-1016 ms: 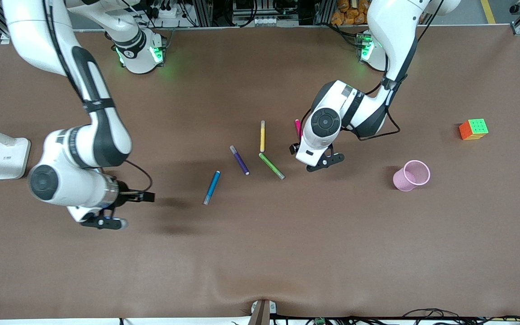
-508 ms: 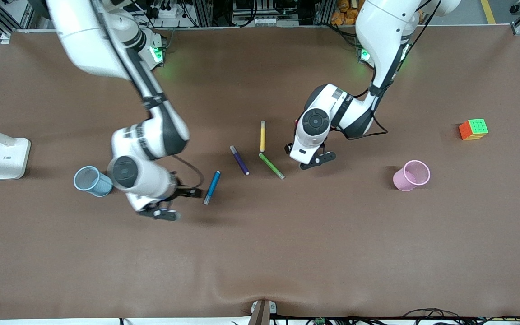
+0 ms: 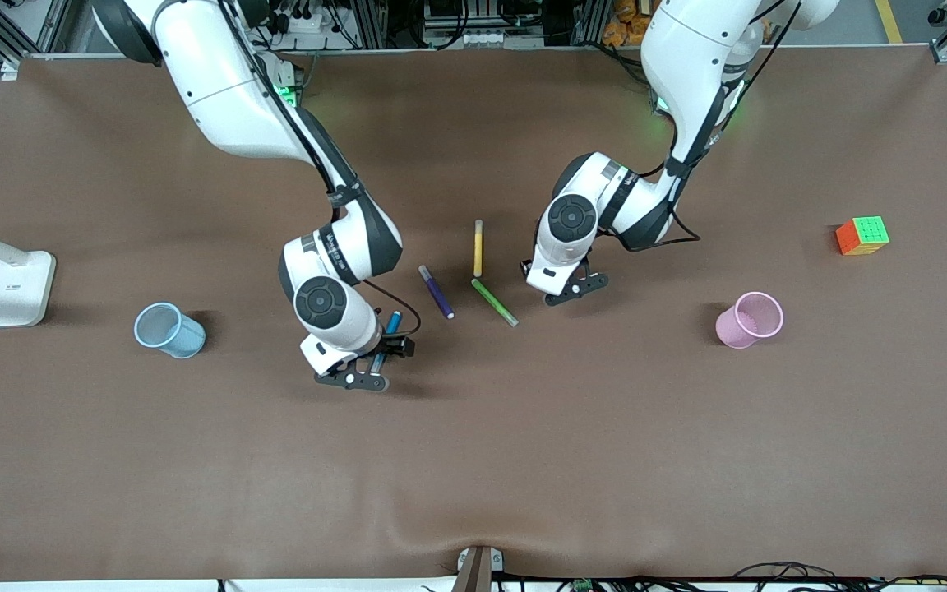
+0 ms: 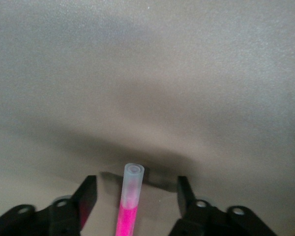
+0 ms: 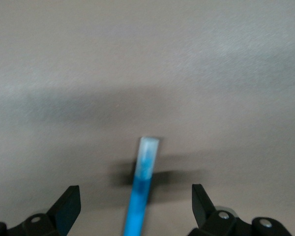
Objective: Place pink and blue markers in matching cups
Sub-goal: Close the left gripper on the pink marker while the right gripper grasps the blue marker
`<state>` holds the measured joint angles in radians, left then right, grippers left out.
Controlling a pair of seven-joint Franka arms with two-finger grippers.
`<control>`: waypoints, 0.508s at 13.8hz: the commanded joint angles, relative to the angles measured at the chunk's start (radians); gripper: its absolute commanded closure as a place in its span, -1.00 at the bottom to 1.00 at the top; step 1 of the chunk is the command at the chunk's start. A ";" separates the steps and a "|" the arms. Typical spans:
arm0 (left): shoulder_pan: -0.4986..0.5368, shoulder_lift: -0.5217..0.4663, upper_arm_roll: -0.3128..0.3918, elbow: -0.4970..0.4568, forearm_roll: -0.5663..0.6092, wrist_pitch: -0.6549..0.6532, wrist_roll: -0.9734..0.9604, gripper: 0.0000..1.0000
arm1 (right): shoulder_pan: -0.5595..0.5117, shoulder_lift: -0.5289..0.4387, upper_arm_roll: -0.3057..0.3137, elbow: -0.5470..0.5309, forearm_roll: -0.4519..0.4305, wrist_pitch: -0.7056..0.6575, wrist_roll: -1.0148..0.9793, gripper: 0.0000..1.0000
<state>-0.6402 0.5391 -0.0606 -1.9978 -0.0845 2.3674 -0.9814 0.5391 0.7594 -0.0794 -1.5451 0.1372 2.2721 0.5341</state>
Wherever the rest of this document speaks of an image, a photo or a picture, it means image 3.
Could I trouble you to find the metal bracket at table edge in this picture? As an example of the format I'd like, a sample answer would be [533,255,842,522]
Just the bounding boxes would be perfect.
[455,545,505,592]

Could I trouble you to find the white power strip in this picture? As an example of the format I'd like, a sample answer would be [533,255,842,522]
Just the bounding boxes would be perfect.
[270,12,328,35]

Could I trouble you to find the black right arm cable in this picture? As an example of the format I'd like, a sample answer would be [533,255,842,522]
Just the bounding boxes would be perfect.
[215,0,423,340]

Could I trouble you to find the colourful puzzle cube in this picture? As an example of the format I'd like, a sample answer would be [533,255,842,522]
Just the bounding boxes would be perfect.
[835,215,891,257]

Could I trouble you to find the brown table cover sheet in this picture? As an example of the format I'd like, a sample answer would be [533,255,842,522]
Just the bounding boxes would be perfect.
[0,45,947,581]

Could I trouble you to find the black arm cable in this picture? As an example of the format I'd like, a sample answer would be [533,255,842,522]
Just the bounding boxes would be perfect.
[215,0,423,340]
[601,0,805,252]

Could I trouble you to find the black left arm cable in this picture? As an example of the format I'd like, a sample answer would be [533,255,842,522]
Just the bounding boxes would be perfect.
[601,0,805,252]

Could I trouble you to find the bag of orange items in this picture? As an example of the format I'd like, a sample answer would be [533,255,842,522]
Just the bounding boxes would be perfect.
[602,0,662,47]

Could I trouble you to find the pink mesh cup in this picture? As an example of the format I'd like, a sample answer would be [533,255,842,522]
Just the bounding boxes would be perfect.
[715,291,785,350]

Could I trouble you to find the green marker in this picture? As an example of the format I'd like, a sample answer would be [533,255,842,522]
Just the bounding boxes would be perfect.
[471,278,520,328]

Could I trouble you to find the white lamp base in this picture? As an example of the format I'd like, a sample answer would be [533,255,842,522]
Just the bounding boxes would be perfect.
[0,220,58,329]

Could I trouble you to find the light blue mesh cup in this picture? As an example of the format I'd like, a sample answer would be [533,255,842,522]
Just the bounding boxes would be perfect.
[133,302,207,360]

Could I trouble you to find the blue marker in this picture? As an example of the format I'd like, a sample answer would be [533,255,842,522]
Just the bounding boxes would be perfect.
[370,310,403,375]

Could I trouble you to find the purple marker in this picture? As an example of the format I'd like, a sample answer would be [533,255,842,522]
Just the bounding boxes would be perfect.
[418,264,455,320]

